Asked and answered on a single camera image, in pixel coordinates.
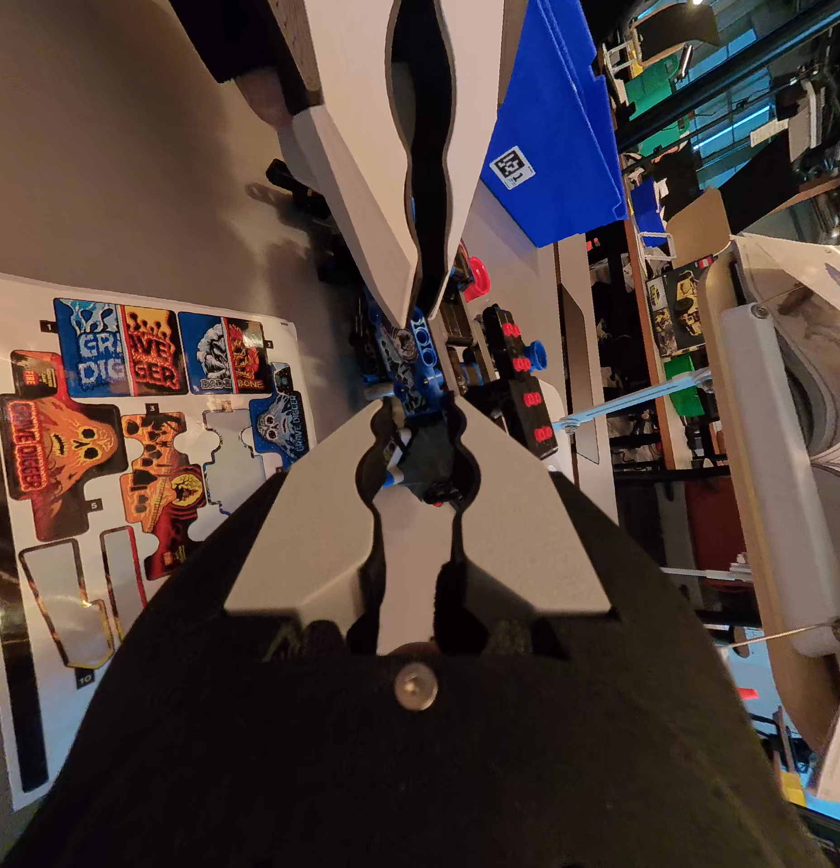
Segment toy brick truck model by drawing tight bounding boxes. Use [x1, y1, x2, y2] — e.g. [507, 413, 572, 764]
[348, 237, 558, 506]

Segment green bin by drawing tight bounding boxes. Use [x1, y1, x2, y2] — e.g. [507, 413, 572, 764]
[664, 356, 705, 416]

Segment colourful sticker sheet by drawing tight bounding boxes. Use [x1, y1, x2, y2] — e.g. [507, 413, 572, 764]
[0, 271, 319, 811]

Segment yellow black toy box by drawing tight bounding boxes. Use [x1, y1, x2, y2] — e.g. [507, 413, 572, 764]
[647, 258, 715, 357]

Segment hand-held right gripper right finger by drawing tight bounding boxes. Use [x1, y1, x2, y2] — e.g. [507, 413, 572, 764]
[450, 395, 612, 619]

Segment small blue bin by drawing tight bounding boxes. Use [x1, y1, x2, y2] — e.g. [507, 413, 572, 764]
[630, 178, 670, 248]

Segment person's left hand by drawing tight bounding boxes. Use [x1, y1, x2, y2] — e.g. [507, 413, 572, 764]
[238, 73, 293, 131]

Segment red wheel rim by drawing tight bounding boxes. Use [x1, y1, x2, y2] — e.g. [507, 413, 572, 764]
[460, 256, 493, 303]

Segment blue skull sticker panel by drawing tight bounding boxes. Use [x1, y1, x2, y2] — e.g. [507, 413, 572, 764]
[374, 308, 453, 415]

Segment blue storage bin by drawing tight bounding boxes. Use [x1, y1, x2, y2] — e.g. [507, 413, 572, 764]
[479, 0, 631, 248]

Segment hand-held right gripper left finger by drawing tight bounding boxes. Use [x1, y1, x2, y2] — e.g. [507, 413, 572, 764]
[223, 399, 388, 623]

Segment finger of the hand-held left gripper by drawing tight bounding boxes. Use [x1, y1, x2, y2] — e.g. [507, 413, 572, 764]
[420, 0, 529, 320]
[271, 0, 422, 328]

